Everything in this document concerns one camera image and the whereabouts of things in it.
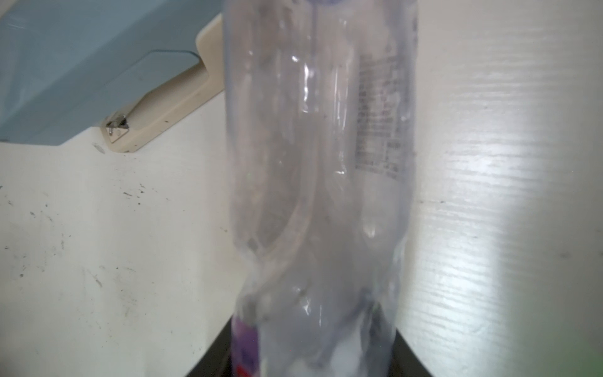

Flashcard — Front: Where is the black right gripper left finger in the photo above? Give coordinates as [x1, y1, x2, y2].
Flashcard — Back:
[186, 318, 233, 377]

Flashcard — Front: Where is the light blue stapler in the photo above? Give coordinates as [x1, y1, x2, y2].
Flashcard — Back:
[1, 0, 224, 152]

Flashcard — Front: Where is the clear bottle purple label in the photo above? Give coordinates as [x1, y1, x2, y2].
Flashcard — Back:
[222, 1, 418, 376]

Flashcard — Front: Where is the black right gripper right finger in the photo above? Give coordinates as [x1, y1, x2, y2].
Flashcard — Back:
[389, 331, 432, 377]

